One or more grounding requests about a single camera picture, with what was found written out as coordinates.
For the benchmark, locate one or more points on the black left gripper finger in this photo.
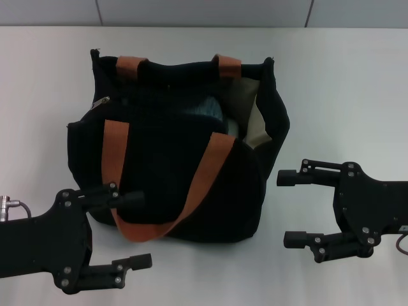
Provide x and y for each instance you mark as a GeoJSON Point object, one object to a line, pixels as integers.
{"type": "Point", "coordinates": [140, 260]}
{"type": "Point", "coordinates": [130, 200]}

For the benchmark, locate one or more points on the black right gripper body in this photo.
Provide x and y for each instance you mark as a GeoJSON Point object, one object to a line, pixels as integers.
{"type": "Point", "coordinates": [376, 207]}

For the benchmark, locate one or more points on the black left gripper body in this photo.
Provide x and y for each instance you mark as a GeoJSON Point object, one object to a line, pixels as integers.
{"type": "Point", "coordinates": [38, 248]}

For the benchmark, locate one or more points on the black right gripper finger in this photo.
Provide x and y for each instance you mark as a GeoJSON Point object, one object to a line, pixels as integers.
{"type": "Point", "coordinates": [294, 239]}
{"type": "Point", "coordinates": [287, 178]}

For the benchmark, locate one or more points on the silver zipper pull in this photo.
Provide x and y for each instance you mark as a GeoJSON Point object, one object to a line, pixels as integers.
{"type": "Point", "coordinates": [99, 103]}

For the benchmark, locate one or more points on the grey blue knitted bundle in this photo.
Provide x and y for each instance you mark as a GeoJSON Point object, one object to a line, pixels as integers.
{"type": "Point", "coordinates": [207, 110]}

